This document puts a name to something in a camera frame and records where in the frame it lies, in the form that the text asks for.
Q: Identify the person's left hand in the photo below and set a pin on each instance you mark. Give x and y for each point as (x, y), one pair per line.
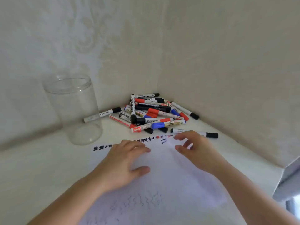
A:
(117, 166)

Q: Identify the transparent plastic jar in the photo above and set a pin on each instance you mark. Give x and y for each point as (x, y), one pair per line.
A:
(70, 110)

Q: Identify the white marker chunky black cap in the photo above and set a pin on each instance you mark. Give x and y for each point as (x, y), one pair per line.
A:
(133, 107)

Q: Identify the long white black-cap marker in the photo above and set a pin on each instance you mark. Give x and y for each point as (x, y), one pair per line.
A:
(211, 135)

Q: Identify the slim red striped marker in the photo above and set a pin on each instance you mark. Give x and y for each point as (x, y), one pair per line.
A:
(145, 127)

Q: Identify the blue cap gold label marker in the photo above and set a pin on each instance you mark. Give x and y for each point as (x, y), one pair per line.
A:
(168, 124)

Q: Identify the person's left forearm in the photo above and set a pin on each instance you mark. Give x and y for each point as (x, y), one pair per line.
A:
(70, 201)

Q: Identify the plain white black-cap marker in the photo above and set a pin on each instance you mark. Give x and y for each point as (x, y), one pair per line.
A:
(110, 112)

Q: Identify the white paper sheet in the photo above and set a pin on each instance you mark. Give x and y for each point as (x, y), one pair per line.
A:
(175, 185)

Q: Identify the pile of assorted markers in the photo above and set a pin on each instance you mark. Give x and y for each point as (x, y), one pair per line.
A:
(154, 107)

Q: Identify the red cap white barrel marker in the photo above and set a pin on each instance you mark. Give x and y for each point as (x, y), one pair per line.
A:
(119, 120)

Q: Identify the person's right forearm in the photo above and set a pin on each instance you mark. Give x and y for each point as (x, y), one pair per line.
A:
(257, 199)

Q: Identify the person's right hand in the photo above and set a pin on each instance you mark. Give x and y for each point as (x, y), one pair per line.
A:
(204, 154)

